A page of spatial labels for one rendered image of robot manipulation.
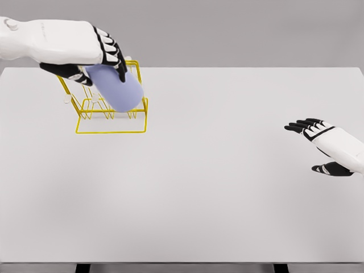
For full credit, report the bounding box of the yellow wire cup holder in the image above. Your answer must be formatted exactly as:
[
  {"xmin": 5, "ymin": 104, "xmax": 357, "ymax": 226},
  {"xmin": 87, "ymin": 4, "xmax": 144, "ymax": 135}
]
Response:
[{"xmin": 55, "ymin": 56, "xmax": 149, "ymax": 134}]

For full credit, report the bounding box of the lavender blue cup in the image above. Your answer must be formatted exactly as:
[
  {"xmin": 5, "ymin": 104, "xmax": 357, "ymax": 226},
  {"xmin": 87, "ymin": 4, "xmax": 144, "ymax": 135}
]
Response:
[{"xmin": 84, "ymin": 64, "xmax": 144, "ymax": 113}]

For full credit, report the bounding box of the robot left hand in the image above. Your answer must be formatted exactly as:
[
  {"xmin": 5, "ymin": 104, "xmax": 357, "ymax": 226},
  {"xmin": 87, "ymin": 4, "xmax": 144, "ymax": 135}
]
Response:
[{"xmin": 27, "ymin": 19, "xmax": 129, "ymax": 87}]

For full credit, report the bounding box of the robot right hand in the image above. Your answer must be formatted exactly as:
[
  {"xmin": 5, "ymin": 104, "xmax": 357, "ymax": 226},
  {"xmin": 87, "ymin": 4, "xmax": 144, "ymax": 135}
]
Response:
[{"xmin": 284, "ymin": 118, "xmax": 364, "ymax": 176}]

